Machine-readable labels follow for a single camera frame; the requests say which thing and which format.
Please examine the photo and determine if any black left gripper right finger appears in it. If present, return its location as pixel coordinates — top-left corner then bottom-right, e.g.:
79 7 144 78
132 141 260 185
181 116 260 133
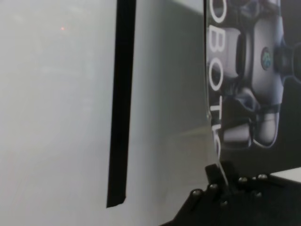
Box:
221 161 301 226

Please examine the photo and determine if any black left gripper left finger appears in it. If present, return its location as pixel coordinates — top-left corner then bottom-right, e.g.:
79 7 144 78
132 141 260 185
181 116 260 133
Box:
162 164 228 226

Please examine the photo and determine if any black robot print poster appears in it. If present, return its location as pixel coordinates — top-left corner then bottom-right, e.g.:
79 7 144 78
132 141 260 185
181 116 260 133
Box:
202 0 301 174

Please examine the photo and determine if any black tape frame outline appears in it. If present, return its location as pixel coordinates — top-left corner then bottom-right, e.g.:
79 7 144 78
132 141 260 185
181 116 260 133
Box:
106 0 137 209

